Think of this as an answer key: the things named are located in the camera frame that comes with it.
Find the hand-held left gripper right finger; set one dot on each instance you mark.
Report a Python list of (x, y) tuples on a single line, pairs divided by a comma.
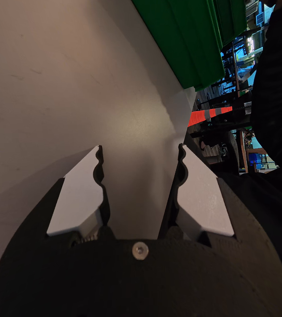
[(205, 203)]

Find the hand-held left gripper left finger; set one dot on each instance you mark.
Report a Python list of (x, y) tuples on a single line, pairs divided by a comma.
[(79, 203)]

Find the stack of nested green bins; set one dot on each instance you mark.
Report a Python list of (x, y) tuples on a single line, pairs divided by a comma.
[(180, 37)]

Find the person's right forearm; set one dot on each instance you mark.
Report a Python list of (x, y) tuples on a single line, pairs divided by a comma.
[(277, 86)]

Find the orange traffic cone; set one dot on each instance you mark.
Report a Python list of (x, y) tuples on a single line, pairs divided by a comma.
[(198, 117)]

